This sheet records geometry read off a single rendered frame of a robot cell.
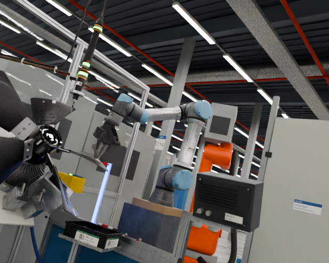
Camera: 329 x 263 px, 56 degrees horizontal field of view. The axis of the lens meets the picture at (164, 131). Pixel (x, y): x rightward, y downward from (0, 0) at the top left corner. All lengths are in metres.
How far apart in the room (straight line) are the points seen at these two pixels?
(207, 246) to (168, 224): 3.30
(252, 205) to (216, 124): 4.02
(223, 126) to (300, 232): 2.86
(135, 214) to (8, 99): 0.89
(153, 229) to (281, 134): 1.59
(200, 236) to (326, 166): 2.74
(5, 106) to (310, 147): 2.25
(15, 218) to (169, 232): 0.78
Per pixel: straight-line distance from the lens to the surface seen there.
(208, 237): 5.00
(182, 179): 1.71
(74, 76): 1.57
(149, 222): 1.74
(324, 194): 2.72
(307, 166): 2.77
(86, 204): 2.67
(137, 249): 1.55
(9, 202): 1.43
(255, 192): 1.27
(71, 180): 1.88
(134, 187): 5.98
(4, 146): 1.27
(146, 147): 6.05
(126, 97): 1.60
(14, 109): 1.45
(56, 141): 1.42
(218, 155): 5.21
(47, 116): 1.60
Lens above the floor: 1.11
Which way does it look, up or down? 11 degrees up
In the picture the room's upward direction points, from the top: 15 degrees clockwise
